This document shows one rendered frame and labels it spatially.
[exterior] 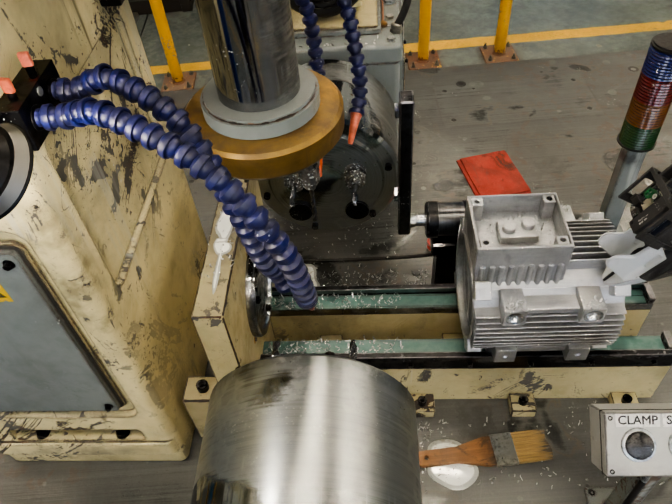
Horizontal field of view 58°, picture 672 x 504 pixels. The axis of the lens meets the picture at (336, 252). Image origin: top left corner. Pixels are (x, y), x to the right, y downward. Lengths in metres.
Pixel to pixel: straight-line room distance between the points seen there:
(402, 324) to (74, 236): 0.57
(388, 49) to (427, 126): 0.44
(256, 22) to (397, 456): 0.44
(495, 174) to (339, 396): 0.88
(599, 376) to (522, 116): 0.78
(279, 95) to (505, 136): 0.97
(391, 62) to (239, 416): 0.73
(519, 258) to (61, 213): 0.53
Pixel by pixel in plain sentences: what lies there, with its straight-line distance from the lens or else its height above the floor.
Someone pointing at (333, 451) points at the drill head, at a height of 1.16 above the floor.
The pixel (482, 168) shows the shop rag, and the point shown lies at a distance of 1.43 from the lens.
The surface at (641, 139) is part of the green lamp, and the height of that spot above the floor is 1.06.
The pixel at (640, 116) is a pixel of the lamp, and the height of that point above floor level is 1.10.
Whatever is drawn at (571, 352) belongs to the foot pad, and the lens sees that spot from 0.92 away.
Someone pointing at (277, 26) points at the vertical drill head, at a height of 1.44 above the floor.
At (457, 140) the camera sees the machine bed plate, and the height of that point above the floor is 0.80.
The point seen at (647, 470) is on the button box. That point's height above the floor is 1.05.
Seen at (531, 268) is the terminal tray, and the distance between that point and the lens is 0.82.
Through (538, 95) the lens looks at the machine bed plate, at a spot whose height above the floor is 0.80.
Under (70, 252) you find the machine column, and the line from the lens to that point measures 0.66.
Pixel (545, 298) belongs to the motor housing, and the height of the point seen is 1.06.
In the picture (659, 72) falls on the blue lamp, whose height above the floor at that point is 1.18.
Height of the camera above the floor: 1.72
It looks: 47 degrees down
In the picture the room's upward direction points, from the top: 6 degrees counter-clockwise
